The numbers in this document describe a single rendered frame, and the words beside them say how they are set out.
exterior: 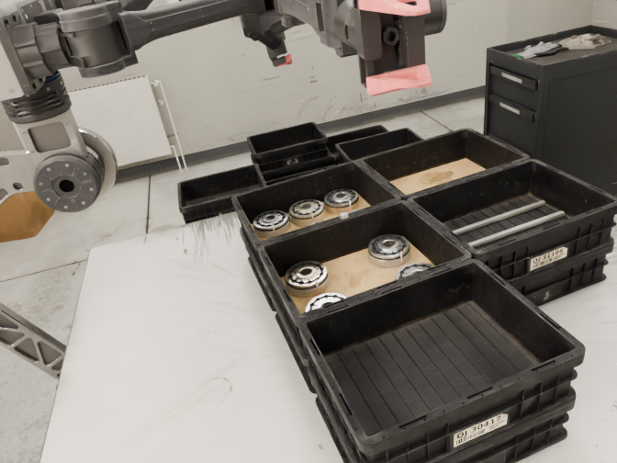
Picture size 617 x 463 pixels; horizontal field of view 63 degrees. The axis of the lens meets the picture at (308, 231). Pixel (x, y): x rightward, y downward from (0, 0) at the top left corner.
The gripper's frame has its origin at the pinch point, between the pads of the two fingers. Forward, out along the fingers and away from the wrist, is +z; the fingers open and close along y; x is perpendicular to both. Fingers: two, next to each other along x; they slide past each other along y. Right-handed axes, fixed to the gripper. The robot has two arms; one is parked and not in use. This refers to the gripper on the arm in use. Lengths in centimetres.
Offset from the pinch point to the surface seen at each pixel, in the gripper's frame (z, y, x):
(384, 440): 1, 52, 8
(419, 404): -10, 62, -2
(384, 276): -47, 62, -9
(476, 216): -62, 62, -41
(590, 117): -149, 85, -147
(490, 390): -2, 52, -10
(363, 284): -46, 62, -4
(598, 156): -149, 107, -155
